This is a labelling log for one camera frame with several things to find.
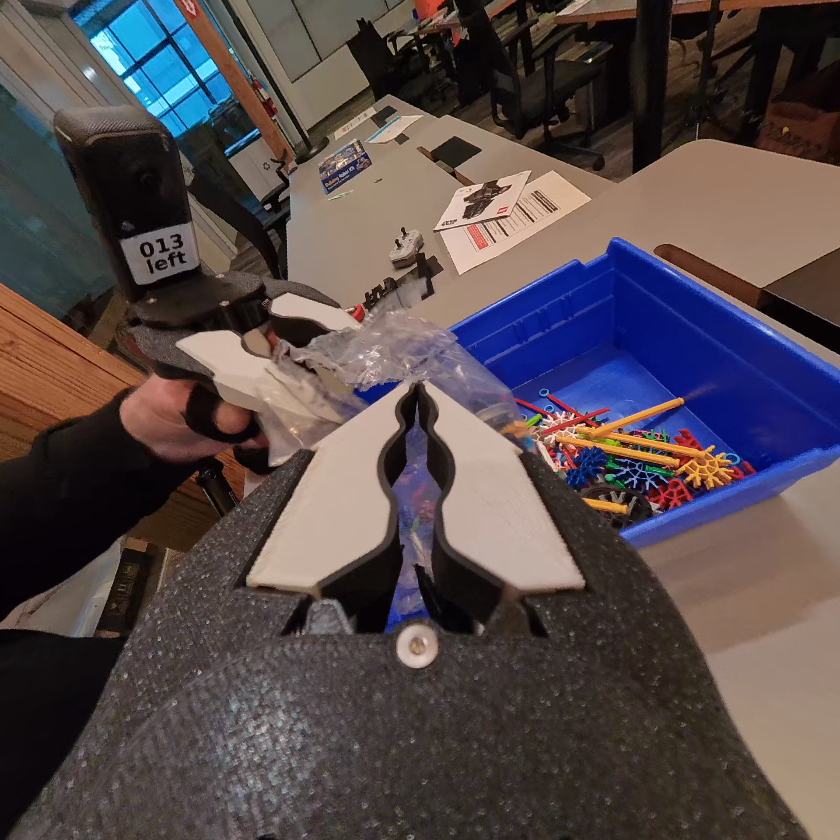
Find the black pole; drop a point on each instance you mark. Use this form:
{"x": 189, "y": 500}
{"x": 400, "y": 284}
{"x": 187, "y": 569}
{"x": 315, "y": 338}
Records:
{"x": 653, "y": 79}

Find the red clamp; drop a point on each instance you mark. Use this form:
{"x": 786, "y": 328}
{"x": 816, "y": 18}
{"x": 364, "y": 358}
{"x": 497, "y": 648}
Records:
{"x": 355, "y": 308}

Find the white blue-printed leaflet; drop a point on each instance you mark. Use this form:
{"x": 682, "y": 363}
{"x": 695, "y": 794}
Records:
{"x": 394, "y": 128}

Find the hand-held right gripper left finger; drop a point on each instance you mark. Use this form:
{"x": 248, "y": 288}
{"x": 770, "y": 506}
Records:
{"x": 328, "y": 512}

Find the black toy track parts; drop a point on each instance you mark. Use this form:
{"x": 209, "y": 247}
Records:
{"x": 394, "y": 289}

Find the person's left hand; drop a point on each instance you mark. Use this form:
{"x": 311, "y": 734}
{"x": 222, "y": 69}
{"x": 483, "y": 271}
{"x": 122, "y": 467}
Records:
{"x": 157, "y": 420}

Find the red fire extinguisher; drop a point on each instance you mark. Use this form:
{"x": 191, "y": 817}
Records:
{"x": 266, "y": 98}

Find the person's left forearm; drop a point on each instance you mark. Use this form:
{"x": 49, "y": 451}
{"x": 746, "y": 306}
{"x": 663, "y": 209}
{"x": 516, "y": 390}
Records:
{"x": 65, "y": 499}

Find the blue toy box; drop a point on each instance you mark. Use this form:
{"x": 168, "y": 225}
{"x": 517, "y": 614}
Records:
{"x": 344, "y": 167}

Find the white printed paper sheet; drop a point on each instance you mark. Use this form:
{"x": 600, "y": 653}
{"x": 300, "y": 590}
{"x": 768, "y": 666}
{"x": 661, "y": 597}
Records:
{"x": 538, "y": 216}

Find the blue plastic bin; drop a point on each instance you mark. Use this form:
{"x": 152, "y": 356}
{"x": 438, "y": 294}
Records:
{"x": 656, "y": 341}

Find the grey remote controller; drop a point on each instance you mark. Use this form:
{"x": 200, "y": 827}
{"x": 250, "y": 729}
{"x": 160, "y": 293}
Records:
{"x": 405, "y": 249}

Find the wooden post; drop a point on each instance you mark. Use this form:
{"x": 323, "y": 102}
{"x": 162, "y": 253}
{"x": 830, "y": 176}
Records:
{"x": 223, "y": 59}

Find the black office chair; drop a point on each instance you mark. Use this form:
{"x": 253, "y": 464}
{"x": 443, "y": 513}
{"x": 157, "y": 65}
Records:
{"x": 544, "y": 92}
{"x": 380, "y": 59}
{"x": 249, "y": 223}

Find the pile of colourful construction pieces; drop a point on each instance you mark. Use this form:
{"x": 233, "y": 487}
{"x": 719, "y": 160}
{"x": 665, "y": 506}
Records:
{"x": 630, "y": 459}

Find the person's black-clad torso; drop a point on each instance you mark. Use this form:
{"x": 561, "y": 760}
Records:
{"x": 39, "y": 709}

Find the black-printed instruction booklet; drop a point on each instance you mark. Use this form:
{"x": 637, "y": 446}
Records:
{"x": 482, "y": 197}

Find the clear plastic bag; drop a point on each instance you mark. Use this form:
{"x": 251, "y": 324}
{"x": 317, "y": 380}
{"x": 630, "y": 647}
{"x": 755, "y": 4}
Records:
{"x": 394, "y": 348}

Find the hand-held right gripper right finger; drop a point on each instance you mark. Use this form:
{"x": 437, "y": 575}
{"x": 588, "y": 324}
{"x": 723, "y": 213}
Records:
{"x": 505, "y": 525}

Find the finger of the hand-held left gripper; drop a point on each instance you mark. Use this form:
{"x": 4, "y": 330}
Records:
{"x": 308, "y": 312}
{"x": 229, "y": 367}

